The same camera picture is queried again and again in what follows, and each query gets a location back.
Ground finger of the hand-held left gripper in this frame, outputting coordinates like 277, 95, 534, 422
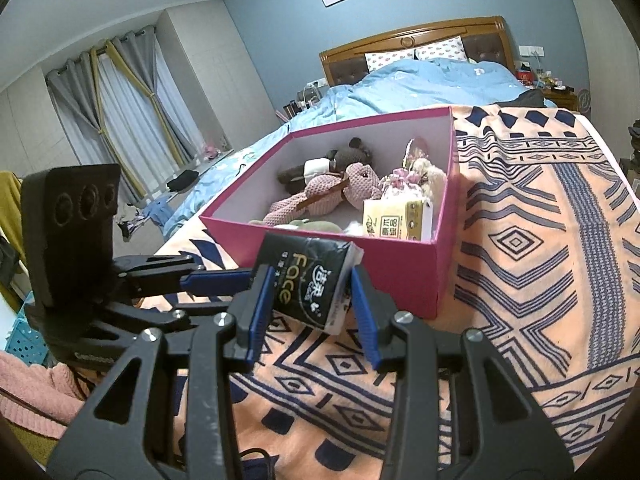
100, 299, 203, 335
112, 255, 256, 295

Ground brown bear plush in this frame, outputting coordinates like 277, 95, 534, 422
277, 137, 373, 193

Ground blue duvet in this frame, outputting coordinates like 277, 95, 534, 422
162, 57, 531, 238

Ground pink knit cloth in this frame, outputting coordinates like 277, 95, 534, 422
0, 350, 91, 426

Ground black cable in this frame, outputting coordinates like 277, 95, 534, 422
240, 447, 276, 480

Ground yellow tissue pack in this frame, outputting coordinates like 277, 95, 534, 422
361, 197, 434, 243

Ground pink bunny plush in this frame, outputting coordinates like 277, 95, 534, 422
262, 161, 386, 227

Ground grey curtains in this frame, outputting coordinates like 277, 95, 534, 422
45, 27, 208, 201

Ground black tissue pack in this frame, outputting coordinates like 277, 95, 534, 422
248, 232, 364, 335

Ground dark clothes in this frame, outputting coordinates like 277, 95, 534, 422
166, 170, 200, 192

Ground wooden nightstand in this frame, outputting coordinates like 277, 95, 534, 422
542, 85, 581, 111

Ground pink storage box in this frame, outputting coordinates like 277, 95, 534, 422
199, 106, 461, 321

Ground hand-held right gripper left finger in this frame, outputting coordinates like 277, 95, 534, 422
47, 262, 278, 480

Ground dark object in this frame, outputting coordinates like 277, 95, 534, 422
627, 119, 640, 181

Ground white patterned pillow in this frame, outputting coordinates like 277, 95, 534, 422
365, 47, 416, 73
415, 36, 468, 63

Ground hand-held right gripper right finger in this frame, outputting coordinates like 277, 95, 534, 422
350, 264, 576, 480

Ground beige bunny plush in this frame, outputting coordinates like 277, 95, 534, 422
410, 157, 448, 202

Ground yellow cloth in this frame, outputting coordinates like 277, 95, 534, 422
0, 170, 28, 266

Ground orange patterned blanket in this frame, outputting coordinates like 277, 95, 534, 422
135, 105, 640, 476

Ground green plush toy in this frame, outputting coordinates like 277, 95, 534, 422
248, 217, 343, 235

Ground blue clothes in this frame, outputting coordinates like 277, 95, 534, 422
145, 197, 173, 226

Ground wooden headboard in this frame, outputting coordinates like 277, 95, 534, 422
320, 16, 516, 86

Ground dark grey cloth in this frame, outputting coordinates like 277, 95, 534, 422
510, 89, 546, 107

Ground blue plastic basket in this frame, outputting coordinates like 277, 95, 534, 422
4, 305, 51, 366

